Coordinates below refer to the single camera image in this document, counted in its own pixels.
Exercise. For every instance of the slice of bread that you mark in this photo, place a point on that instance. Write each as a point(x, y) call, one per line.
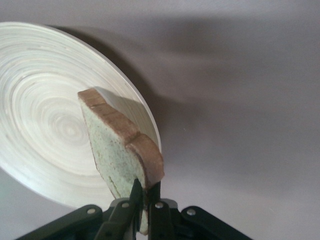
point(112, 150)

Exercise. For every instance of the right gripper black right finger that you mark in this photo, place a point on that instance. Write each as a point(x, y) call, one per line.
point(160, 220)

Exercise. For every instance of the round wooden plate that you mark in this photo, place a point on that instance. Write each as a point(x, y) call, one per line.
point(50, 112)

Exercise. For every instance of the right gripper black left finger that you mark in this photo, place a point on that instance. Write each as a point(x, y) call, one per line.
point(115, 220)

